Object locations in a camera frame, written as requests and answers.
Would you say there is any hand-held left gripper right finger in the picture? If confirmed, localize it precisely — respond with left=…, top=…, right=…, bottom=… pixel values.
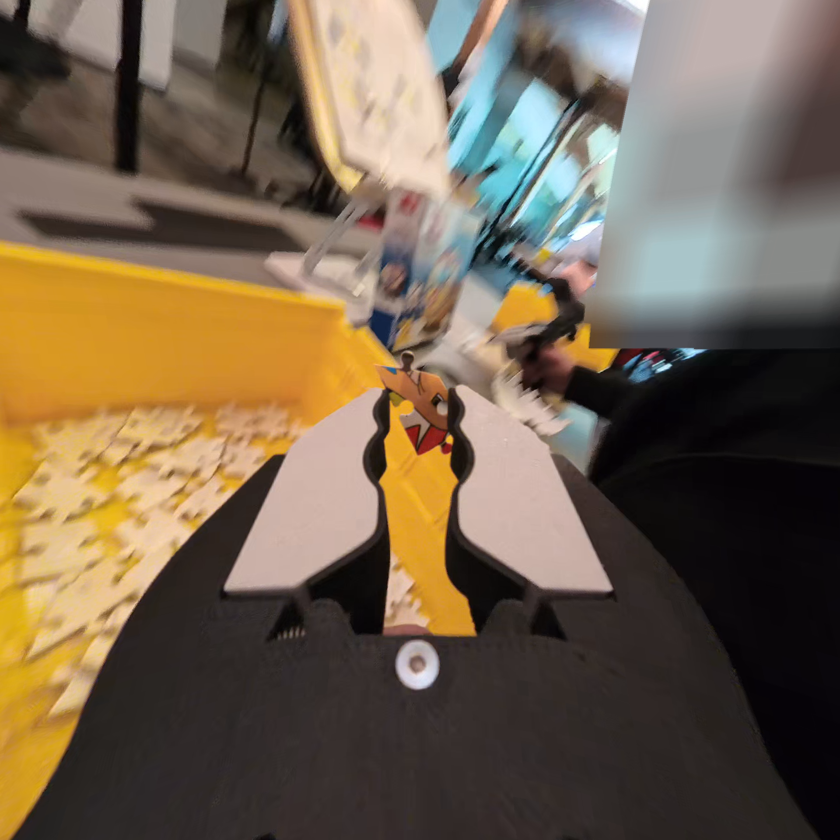
left=446, top=385, right=616, bottom=635

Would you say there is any yellow plastic bin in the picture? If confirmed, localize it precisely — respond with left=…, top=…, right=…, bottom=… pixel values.
left=491, top=281, right=619, bottom=373
left=0, top=240, right=478, bottom=828

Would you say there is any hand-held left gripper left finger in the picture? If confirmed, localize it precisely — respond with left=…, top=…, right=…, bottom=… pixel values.
left=223, top=387, right=391, bottom=635

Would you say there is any white tablet stand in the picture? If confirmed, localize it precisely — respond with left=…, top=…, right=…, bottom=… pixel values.
left=265, top=189, right=389, bottom=324

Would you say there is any orange single puzzle piece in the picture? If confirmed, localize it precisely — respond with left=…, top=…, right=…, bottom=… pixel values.
left=375, top=352, right=455, bottom=455

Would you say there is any person's right hand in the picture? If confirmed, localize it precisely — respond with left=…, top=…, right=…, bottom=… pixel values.
left=523, top=346, right=578, bottom=398

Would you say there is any colourful puzzle box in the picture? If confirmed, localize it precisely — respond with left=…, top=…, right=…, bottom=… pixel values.
left=371, top=196, right=484, bottom=353

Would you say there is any thin black floor stand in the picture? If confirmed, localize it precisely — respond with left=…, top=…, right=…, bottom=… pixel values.
left=228, top=0, right=278, bottom=179

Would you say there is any pile of white puzzle pieces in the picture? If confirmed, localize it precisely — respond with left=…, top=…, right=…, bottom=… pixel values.
left=0, top=402, right=427, bottom=719

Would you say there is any tablet with yellow frame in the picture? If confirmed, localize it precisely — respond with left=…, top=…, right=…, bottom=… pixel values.
left=287, top=0, right=455, bottom=199

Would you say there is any person's right forearm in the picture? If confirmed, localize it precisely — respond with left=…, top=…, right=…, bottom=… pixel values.
left=566, top=351, right=664, bottom=460

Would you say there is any person's black clothing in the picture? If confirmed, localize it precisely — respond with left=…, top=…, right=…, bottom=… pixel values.
left=587, top=348, right=840, bottom=840

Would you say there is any black pole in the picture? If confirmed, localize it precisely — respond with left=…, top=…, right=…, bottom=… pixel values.
left=113, top=0, right=144, bottom=173

